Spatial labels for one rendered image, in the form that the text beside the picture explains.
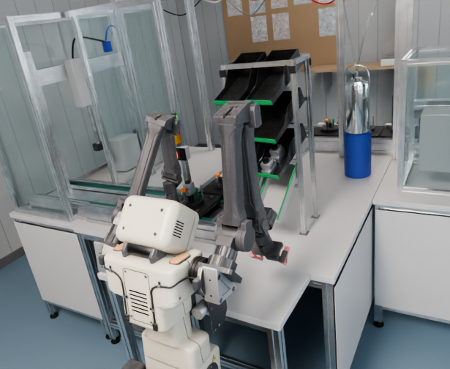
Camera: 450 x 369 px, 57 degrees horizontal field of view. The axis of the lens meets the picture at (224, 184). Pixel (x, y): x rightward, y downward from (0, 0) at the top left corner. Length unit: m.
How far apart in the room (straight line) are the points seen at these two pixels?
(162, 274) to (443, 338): 1.97
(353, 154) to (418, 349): 1.15
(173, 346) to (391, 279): 1.49
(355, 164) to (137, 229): 1.60
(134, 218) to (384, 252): 1.58
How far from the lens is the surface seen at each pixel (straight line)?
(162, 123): 1.48
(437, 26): 4.97
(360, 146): 2.51
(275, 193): 1.91
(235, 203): 1.21
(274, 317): 1.55
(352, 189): 2.44
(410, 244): 2.42
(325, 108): 5.35
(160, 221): 1.21
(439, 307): 2.63
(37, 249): 2.99
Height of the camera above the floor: 1.87
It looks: 22 degrees down
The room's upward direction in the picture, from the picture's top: 8 degrees counter-clockwise
